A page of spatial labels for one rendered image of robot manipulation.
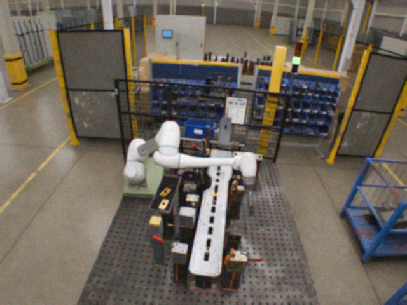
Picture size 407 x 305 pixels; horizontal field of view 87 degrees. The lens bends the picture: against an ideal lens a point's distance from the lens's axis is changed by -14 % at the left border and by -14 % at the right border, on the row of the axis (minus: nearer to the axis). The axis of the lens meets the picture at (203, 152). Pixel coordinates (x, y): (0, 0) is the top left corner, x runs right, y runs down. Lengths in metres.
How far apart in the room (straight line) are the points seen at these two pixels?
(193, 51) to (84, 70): 5.01
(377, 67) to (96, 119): 4.60
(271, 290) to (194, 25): 7.75
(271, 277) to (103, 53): 3.56
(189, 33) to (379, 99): 5.99
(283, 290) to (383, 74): 3.60
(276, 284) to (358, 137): 3.47
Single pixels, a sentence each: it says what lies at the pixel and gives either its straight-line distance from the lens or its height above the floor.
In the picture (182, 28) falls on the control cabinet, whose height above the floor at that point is 1.62.
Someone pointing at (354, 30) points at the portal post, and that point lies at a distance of 6.39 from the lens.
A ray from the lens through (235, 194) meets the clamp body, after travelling 2.00.
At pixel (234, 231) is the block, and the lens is 1.69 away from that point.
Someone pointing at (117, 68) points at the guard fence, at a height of 1.41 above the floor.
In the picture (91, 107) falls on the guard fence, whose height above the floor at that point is 0.74.
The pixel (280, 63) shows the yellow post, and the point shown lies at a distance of 2.60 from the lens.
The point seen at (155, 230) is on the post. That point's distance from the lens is 1.57.
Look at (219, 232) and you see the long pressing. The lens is 1.70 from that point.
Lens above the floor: 2.31
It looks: 32 degrees down
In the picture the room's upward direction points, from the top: 4 degrees clockwise
